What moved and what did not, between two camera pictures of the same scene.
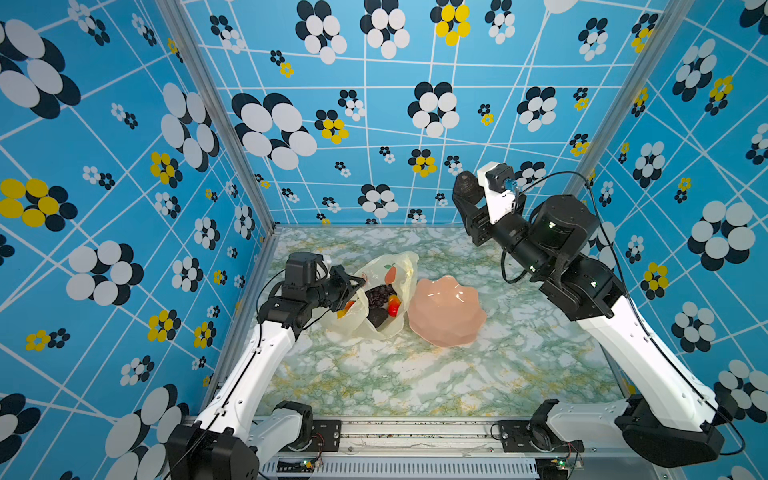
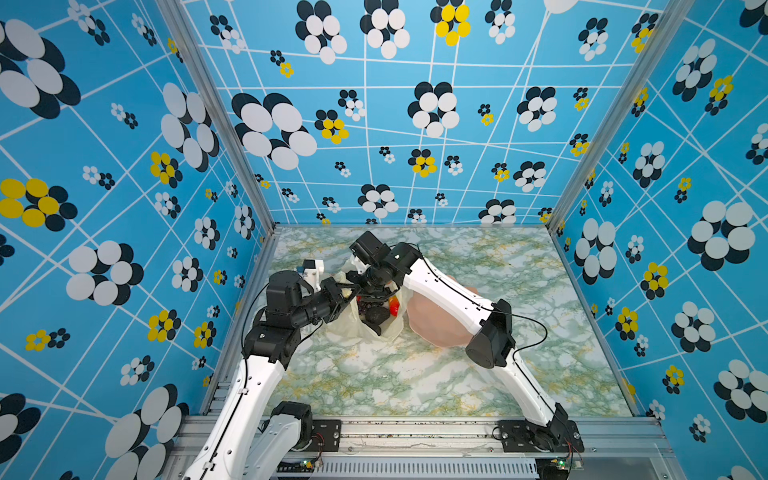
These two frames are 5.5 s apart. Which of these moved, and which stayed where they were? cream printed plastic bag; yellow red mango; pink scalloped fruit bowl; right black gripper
Moved: right black gripper
Stayed: cream printed plastic bag; yellow red mango; pink scalloped fruit bowl
